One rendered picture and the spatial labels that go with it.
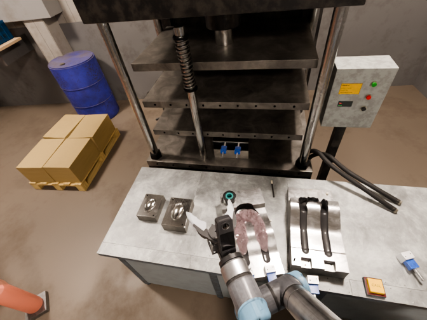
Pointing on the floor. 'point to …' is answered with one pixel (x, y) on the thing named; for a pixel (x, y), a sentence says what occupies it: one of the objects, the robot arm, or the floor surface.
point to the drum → (84, 83)
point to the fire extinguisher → (24, 301)
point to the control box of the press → (354, 96)
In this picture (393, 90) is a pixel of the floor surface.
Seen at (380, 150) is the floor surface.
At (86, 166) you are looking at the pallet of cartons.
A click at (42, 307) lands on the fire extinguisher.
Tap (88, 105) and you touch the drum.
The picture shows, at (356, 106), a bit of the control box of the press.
